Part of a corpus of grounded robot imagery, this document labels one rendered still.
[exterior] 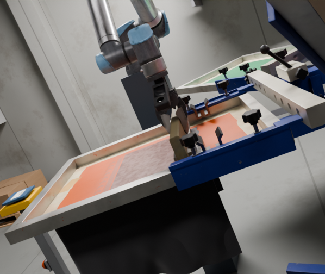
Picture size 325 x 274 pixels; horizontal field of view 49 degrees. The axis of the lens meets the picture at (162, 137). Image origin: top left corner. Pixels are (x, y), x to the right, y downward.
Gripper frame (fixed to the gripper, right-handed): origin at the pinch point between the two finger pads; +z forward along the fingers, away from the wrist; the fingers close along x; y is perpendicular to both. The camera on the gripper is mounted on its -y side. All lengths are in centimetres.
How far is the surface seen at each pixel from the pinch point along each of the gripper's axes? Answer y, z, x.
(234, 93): 27.6, -0.6, -22.7
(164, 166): -10.9, 5.3, 6.9
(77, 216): -27.8, 4.6, 30.4
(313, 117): -33.0, -0.1, -31.5
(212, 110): 26.8, 2.1, -12.7
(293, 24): -60, -22, -26
